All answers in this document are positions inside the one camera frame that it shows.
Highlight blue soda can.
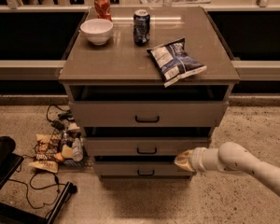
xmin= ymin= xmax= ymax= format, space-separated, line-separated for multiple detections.
xmin=133 ymin=9 xmax=150 ymax=46

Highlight grey drawer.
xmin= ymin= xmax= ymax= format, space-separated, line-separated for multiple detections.
xmin=68 ymin=85 xmax=230 ymax=129
xmin=85 ymin=127 xmax=214 ymax=156
xmin=92 ymin=155 xmax=194 ymax=178

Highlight black chair base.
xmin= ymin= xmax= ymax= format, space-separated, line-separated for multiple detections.
xmin=0 ymin=136 xmax=77 ymax=224

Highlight blue white chip bag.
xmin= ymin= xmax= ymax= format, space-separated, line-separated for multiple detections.
xmin=147 ymin=37 xmax=207 ymax=88

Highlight clear plastic bottle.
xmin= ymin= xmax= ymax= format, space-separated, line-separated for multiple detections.
xmin=72 ymin=138 xmax=83 ymax=161

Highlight yellow snack bag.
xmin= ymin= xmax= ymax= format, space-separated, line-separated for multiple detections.
xmin=29 ymin=161 xmax=58 ymax=174

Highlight white ceramic bowl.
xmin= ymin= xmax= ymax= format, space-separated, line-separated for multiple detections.
xmin=80 ymin=19 xmax=113 ymax=45

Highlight black power adapter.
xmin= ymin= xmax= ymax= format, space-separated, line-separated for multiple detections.
xmin=51 ymin=119 xmax=65 ymax=131

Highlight black cable on floor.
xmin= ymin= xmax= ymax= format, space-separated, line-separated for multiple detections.
xmin=7 ymin=171 xmax=78 ymax=211

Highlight grey drawer cabinet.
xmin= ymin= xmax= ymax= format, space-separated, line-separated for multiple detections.
xmin=58 ymin=6 xmax=242 ymax=180

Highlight orange soda can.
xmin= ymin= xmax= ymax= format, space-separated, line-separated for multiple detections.
xmin=94 ymin=0 xmax=112 ymax=21

